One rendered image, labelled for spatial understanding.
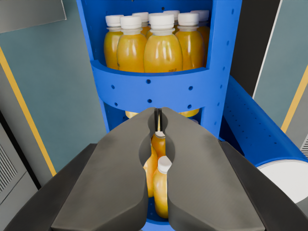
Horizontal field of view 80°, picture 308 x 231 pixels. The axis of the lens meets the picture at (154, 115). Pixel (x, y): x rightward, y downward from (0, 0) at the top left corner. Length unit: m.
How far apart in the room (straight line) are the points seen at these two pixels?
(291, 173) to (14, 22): 1.32
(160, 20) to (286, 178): 0.71
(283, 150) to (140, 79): 0.63
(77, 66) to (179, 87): 1.47
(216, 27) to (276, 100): 1.71
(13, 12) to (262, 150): 1.23
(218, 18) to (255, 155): 0.59
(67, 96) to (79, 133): 0.42
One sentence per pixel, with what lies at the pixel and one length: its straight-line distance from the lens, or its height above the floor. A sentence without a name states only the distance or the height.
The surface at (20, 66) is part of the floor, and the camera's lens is 1.95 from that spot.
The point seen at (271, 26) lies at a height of 0.15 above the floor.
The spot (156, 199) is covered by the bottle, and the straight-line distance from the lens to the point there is 0.56.
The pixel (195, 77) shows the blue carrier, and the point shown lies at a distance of 0.29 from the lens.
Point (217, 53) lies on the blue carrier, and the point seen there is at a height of 1.21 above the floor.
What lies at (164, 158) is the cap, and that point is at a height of 1.15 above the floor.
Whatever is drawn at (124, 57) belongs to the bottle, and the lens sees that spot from 0.36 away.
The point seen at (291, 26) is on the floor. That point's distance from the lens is 1.77.
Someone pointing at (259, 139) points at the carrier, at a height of 0.92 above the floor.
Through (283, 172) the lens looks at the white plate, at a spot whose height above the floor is 1.04.
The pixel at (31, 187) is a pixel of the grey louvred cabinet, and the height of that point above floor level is 0.15.
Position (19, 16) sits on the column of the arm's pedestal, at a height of 0.50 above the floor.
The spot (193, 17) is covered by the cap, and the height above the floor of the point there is 1.12.
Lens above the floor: 1.49
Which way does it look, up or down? 58 degrees down
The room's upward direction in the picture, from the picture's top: 177 degrees counter-clockwise
